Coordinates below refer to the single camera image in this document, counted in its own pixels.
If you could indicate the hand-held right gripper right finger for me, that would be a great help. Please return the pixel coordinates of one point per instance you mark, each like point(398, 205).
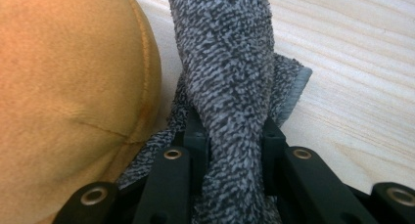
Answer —
point(274, 142)

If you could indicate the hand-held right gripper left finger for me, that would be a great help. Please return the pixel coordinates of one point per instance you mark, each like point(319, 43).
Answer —
point(195, 142)

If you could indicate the orange plush toy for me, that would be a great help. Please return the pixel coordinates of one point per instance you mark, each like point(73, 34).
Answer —
point(71, 93)

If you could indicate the grey fluffy cloth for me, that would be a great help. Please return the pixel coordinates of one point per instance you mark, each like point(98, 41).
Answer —
point(228, 70)

